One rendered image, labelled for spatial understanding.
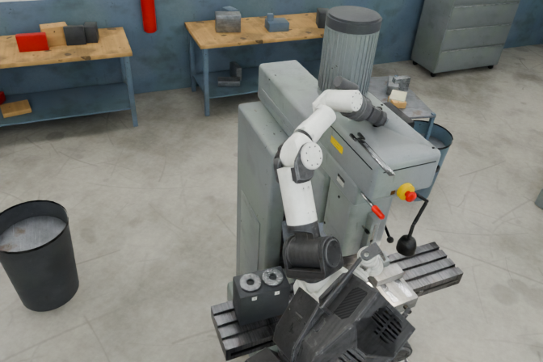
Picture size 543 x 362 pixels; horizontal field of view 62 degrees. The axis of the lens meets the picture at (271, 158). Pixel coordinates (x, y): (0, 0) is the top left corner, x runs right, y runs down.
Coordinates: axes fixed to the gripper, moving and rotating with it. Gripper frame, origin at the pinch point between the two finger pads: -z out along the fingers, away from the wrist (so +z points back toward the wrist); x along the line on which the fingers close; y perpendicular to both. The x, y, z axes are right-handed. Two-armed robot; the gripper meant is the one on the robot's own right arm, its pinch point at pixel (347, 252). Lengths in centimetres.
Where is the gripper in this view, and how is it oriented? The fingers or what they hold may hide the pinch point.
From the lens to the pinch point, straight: 208.0
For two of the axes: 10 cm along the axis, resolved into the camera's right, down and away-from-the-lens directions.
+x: -10.0, -0.1, -0.8
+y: -0.5, 8.2, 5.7
